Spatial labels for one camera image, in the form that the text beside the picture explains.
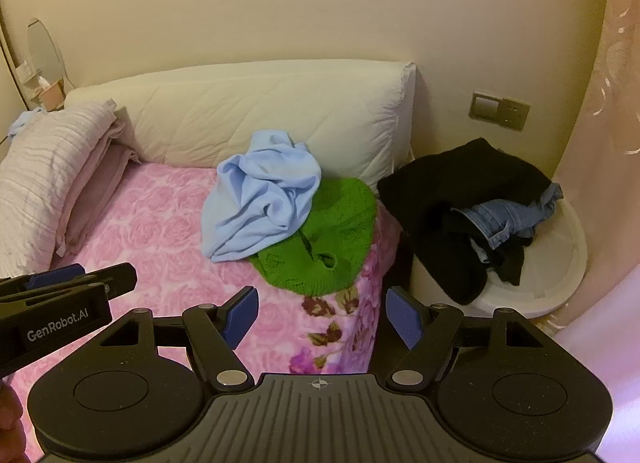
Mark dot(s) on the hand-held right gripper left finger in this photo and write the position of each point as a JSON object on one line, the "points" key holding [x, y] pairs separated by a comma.
{"points": [[242, 315]]}

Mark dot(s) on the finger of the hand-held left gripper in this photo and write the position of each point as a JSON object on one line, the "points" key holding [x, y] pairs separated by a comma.
{"points": [[55, 276], [115, 280]]}

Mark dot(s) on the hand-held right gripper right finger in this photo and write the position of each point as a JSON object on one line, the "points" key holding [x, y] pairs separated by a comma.
{"points": [[404, 318]]}

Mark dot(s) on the light blue shirt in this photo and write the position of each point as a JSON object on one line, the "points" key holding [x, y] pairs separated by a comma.
{"points": [[250, 193]]}

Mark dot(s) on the person's left hand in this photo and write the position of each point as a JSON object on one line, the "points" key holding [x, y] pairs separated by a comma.
{"points": [[9, 408]]}

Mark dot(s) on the pink floral blanket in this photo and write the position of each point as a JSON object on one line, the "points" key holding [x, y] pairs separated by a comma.
{"points": [[150, 223]]}

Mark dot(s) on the green knitted sweater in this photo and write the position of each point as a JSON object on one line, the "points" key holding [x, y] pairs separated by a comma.
{"points": [[340, 223]]}

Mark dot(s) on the pink folded sheet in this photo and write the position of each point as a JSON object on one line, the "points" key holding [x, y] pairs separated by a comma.
{"points": [[105, 163]]}

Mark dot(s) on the lilac ribbed quilt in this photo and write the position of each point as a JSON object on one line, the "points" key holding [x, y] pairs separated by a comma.
{"points": [[45, 158]]}

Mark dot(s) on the black garment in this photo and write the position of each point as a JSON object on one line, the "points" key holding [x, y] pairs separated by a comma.
{"points": [[440, 183]]}

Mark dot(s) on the blue jeans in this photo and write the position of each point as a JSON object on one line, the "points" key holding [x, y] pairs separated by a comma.
{"points": [[505, 220]]}

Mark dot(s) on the small pale blue cloth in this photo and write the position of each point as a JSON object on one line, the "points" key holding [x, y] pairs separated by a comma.
{"points": [[22, 125]]}

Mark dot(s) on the white round tub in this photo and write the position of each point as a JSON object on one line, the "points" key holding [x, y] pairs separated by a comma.
{"points": [[560, 263]]}

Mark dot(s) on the tissue box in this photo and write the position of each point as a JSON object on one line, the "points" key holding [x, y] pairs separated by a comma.
{"points": [[50, 93]]}

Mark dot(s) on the white padded headboard cushion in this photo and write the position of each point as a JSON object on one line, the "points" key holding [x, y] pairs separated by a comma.
{"points": [[250, 108]]}

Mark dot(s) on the oval mirror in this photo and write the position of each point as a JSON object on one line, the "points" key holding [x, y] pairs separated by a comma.
{"points": [[44, 48]]}

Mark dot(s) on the wall switch panel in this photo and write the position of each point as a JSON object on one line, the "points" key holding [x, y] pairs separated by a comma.
{"points": [[500, 110]]}

